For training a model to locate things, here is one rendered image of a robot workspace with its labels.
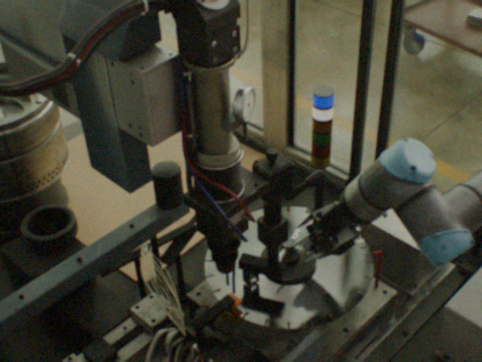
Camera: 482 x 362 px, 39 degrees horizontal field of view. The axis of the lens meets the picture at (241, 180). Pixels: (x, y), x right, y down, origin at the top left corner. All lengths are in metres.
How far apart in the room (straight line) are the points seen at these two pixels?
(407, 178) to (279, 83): 0.82
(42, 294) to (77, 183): 0.73
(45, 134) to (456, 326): 0.98
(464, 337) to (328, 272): 0.29
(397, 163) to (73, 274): 0.60
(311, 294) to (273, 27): 0.74
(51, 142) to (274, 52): 0.60
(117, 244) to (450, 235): 0.60
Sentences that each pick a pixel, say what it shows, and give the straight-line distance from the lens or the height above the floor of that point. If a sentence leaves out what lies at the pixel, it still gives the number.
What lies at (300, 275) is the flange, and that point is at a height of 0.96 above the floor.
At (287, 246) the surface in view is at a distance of 1.30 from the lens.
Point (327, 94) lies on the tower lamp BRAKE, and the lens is 1.44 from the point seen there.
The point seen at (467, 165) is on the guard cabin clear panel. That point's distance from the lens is 1.58.
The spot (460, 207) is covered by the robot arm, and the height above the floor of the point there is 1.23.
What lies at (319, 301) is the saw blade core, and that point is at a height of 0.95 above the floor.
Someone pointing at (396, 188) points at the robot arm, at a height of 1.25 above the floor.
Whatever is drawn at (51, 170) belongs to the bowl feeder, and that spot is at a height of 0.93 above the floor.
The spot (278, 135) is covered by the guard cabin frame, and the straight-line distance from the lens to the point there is 1.90.
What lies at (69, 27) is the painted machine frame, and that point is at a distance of 1.02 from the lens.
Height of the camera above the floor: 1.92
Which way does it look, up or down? 39 degrees down
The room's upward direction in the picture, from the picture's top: 3 degrees counter-clockwise
